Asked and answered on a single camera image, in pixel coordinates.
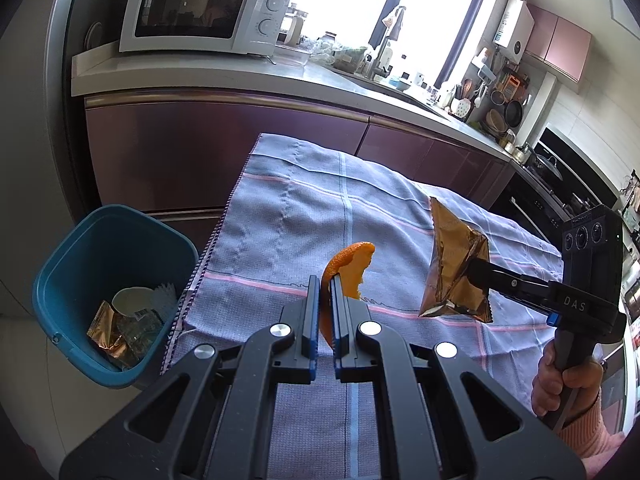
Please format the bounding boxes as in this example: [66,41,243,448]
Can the hanging frying pan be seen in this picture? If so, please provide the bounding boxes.
[503,100,523,128]

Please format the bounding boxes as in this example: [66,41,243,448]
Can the green clear plastic wrapper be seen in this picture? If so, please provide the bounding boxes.
[116,309,163,362]

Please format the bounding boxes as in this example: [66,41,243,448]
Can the large orange peel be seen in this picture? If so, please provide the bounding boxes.
[319,242,375,347]

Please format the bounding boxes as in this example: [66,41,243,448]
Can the person's right hand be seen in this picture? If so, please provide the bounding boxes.
[530,340,603,420]

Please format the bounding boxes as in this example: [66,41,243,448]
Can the white water heater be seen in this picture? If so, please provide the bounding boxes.
[494,0,535,65]

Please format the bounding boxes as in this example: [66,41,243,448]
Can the black cooking pot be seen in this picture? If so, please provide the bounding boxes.
[532,155,563,181]

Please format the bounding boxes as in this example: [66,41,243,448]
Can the teal plastic trash bin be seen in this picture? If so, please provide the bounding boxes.
[32,205,198,390]

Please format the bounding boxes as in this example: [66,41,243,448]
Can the dark window frame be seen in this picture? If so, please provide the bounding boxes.
[371,0,484,88]

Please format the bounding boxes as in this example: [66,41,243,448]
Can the white microwave oven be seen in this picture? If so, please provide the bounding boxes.
[119,0,291,56]

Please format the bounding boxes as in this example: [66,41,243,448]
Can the white foam fruit net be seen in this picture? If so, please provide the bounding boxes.
[151,284,178,318]

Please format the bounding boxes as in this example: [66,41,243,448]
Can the purple base cabinets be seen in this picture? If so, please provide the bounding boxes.
[84,89,514,245]

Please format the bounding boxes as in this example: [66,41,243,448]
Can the patterned paper cup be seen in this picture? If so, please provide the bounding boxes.
[111,287,153,318]

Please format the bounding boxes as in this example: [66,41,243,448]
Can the grey refrigerator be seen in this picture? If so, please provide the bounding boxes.
[0,0,126,321]

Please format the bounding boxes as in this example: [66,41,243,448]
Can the pink wall cabinet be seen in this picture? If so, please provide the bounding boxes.
[526,4,592,92]

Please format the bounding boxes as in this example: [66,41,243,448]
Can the black built-in oven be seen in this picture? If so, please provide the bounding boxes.
[491,127,626,246]

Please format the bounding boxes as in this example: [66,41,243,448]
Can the blue checked tablecloth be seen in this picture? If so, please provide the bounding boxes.
[159,131,566,480]

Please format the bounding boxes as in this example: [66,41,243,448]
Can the gold snack wrapper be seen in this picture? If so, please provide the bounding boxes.
[419,197,494,324]

